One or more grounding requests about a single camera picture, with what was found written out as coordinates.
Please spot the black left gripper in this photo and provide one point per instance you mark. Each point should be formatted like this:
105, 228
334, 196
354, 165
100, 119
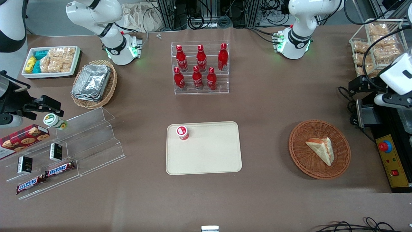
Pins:
367, 84

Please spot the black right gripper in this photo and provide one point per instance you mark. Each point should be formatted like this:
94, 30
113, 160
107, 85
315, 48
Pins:
13, 100

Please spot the triangular sandwich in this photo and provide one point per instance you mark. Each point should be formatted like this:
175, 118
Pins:
322, 149

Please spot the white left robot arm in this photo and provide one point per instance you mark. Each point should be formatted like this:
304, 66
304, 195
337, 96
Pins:
299, 19

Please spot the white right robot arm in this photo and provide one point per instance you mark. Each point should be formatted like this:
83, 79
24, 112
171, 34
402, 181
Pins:
96, 16

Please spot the white rectangular snack tray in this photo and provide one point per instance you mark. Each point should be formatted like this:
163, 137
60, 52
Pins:
30, 74

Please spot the oval brown wicker basket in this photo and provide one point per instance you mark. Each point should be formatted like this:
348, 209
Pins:
109, 91

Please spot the round brown wicker basket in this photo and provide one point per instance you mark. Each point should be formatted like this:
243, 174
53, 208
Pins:
305, 161

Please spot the beige plastic tray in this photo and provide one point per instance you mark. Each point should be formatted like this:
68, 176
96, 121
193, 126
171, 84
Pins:
209, 154

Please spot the rice cracker snack pack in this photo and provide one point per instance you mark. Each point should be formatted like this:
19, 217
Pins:
363, 70
69, 59
388, 52
378, 29
384, 41
362, 59
56, 61
45, 64
361, 47

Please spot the green lid white bottle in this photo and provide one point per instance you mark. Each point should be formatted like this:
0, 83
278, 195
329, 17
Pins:
53, 120

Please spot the teal snack box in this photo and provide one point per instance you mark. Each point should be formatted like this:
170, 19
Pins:
41, 54
37, 66

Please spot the yellow snack box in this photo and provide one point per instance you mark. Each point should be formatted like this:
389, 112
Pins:
30, 64

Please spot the red plaid cookie box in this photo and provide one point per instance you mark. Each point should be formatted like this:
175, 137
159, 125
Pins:
22, 140

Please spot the stack of foil trays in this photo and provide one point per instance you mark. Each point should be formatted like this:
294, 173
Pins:
91, 82

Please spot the small black box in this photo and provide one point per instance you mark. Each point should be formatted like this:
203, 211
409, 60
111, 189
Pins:
56, 152
24, 165

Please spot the metal pan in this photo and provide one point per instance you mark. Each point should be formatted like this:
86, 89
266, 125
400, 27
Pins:
406, 120

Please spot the clear acrylic stepped shelf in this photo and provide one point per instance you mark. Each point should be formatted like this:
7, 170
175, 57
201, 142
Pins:
96, 141

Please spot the snickers chocolate bar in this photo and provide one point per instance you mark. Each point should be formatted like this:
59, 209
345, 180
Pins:
60, 169
30, 184

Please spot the black machine with yellow panel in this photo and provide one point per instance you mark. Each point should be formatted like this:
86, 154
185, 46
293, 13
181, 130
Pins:
392, 164

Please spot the beige cloth bag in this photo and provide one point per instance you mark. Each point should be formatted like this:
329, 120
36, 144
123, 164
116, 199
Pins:
141, 17

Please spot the red cola bottle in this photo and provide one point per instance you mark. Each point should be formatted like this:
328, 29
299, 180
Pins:
222, 58
197, 80
201, 59
182, 59
211, 80
179, 80

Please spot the red lid yogurt cup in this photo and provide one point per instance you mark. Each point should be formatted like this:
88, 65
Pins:
182, 132

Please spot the clear acrylic bottle rack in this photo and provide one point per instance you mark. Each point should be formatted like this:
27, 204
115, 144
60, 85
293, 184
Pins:
199, 91

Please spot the small white object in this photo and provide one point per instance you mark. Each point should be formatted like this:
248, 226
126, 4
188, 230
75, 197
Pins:
210, 228

